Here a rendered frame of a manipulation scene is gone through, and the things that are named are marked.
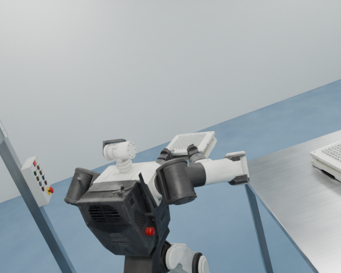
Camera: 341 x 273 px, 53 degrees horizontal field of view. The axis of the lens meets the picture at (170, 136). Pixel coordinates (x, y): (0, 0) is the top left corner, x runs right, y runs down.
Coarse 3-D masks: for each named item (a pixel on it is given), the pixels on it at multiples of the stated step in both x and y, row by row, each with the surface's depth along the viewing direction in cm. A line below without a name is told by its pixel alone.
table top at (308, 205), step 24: (312, 144) 188; (264, 168) 180; (288, 168) 173; (312, 168) 167; (264, 192) 161; (288, 192) 155; (312, 192) 150; (336, 192) 146; (288, 216) 141; (312, 216) 137; (336, 216) 133; (312, 240) 125; (336, 240) 122; (312, 264) 116; (336, 264) 113
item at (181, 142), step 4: (184, 136) 200; (192, 136) 196; (196, 136) 195; (200, 136) 193; (180, 140) 196; (184, 140) 194; (192, 140) 191; (196, 140) 190; (176, 144) 193; (180, 144) 191; (184, 144) 189; (188, 144) 188
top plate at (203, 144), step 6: (204, 132) 200; (210, 132) 197; (174, 138) 204; (204, 138) 192; (210, 138) 190; (204, 144) 184; (180, 150) 185; (186, 150) 183; (198, 150) 179; (204, 150) 181
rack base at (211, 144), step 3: (210, 141) 197; (213, 141) 195; (216, 141) 199; (210, 144) 193; (213, 144) 194; (207, 147) 190; (210, 147) 189; (207, 150) 187; (210, 150) 189; (204, 153) 184; (207, 153) 185; (177, 156) 191; (207, 156) 184
